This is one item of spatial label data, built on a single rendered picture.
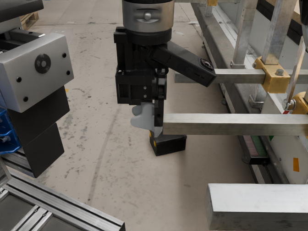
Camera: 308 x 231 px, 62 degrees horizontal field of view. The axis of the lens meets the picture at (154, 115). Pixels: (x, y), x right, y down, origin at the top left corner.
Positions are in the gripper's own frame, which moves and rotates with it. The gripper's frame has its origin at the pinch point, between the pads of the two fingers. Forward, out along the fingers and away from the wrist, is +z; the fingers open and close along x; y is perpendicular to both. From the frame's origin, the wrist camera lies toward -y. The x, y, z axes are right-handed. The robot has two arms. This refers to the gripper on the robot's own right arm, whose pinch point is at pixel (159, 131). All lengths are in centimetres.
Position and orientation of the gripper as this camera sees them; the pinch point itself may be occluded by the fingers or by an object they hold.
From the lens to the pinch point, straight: 50.9
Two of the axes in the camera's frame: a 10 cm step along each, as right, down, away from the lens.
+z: -0.1, 8.1, 5.9
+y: -10.0, -0.2, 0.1
